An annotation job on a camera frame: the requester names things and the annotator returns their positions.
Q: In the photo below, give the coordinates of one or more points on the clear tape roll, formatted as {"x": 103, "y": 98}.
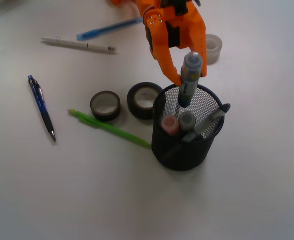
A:
{"x": 213, "y": 48}

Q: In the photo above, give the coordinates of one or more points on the green mechanical pencil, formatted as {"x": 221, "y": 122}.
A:
{"x": 86, "y": 119}

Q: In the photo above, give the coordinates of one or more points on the blue black click pen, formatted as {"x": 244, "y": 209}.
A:
{"x": 38, "y": 95}

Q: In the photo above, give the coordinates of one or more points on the brown tape roll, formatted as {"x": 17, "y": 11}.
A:
{"x": 105, "y": 105}

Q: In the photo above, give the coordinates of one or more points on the blue cap marker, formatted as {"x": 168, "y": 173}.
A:
{"x": 190, "y": 74}

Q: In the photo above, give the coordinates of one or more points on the clear cap yellow label marker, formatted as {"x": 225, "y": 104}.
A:
{"x": 187, "y": 121}

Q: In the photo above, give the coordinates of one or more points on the red cap marker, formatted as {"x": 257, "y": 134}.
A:
{"x": 170, "y": 124}

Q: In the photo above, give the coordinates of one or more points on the translucent blue pen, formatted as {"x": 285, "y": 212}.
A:
{"x": 107, "y": 29}

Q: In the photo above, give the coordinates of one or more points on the black tape roll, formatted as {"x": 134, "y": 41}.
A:
{"x": 140, "y": 99}

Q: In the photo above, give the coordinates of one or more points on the silver white rollerball pen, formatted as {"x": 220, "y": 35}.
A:
{"x": 206, "y": 123}

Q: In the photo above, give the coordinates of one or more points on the black mesh pen holder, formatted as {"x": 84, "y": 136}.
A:
{"x": 170, "y": 150}

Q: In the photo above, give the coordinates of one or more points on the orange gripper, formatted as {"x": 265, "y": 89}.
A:
{"x": 173, "y": 23}

